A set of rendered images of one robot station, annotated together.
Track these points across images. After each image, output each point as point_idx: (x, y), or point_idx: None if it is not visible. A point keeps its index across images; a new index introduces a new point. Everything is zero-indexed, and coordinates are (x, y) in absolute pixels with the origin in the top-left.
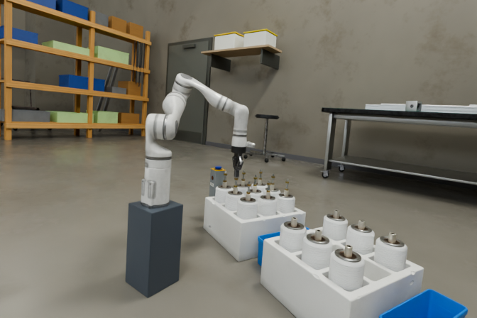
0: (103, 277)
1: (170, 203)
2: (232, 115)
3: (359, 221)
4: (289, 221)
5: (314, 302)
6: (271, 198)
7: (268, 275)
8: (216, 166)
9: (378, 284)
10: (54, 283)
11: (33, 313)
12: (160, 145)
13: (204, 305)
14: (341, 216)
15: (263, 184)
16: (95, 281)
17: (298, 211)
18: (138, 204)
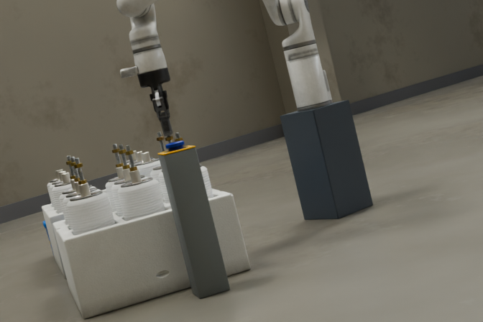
0: (404, 200)
1: (295, 112)
2: (149, 5)
3: (65, 171)
4: (145, 162)
5: None
6: (118, 178)
7: None
8: (180, 141)
9: None
10: (459, 185)
11: (448, 179)
12: (295, 31)
13: (274, 218)
14: (55, 185)
15: (80, 195)
16: (411, 197)
17: (62, 221)
18: (336, 102)
